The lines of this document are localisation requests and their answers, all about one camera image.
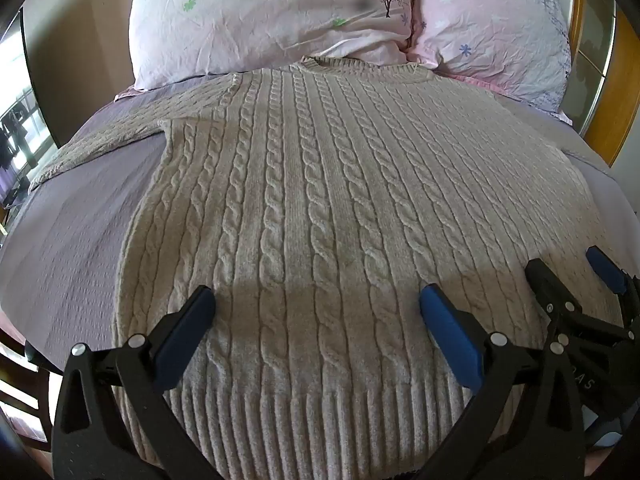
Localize purple bed sheet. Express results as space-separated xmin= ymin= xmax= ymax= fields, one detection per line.
xmin=0 ymin=74 xmax=640 ymax=373

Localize wooden headboard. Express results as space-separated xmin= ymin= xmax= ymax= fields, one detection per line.
xmin=505 ymin=0 xmax=640 ymax=167

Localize dark wooden chair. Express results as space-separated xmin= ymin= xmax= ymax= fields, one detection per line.
xmin=0 ymin=329 xmax=57 ymax=463

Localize pink floral pillow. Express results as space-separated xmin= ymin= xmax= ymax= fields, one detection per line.
xmin=406 ymin=0 xmax=574 ymax=126

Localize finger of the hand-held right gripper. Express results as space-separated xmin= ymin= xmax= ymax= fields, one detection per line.
xmin=524 ymin=258 xmax=581 ymax=328
xmin=585 ymin=246 xmax=640 ymax=328

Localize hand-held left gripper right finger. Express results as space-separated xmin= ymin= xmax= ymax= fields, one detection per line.
xmin=418 ymin=283 xmax=587 ymax=480

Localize white floral pillow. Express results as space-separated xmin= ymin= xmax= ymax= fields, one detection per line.
xmin=127 ymin=0 xmax=419 ymax=93

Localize beige cable knit sweater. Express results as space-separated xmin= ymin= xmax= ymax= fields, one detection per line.
xmin=27 ymin=56 xmax=627 ymax=480

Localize window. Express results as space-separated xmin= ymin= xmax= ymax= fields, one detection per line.
xmin=0 ymin=10 xmax=57 ymax=226

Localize dark hanging clothes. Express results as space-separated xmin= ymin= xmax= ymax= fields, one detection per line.
xmin=0 ymin=104 xmax=37 ymax=173

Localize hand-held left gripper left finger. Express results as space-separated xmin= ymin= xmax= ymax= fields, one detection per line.
xmin=52 ymin=285 xmax=227 ymax=480

